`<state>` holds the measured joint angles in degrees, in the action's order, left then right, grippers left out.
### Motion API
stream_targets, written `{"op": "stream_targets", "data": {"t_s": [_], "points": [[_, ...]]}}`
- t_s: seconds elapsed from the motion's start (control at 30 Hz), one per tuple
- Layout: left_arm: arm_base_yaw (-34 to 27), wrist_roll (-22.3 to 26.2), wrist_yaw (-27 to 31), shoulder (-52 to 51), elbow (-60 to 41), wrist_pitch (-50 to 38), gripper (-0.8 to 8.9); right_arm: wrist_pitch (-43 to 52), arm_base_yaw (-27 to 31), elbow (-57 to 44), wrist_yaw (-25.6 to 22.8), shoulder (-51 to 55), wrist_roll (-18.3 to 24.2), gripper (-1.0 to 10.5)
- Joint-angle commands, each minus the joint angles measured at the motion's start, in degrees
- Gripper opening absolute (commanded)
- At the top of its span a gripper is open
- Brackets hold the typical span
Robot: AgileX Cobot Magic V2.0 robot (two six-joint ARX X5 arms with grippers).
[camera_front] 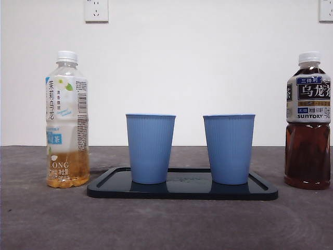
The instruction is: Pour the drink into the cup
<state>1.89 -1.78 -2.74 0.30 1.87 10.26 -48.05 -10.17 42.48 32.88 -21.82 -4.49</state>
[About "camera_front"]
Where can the jasmine tea bottle white label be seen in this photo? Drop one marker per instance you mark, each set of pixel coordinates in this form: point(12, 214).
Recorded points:
point(67, 117)

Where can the dark oolong tea bottle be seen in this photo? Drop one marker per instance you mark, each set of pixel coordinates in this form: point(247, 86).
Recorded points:
point(307, 156)

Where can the blue ribbed plastic cup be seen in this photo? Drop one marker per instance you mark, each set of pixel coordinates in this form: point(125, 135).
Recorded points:
point(229, 148)
point(149, 148)

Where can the dark blue rectangular tray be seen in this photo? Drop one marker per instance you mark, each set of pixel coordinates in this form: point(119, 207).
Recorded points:
point(182, 193)

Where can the white wall socket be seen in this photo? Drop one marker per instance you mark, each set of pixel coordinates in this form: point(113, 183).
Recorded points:
point(326, 10)
point(95, 11)

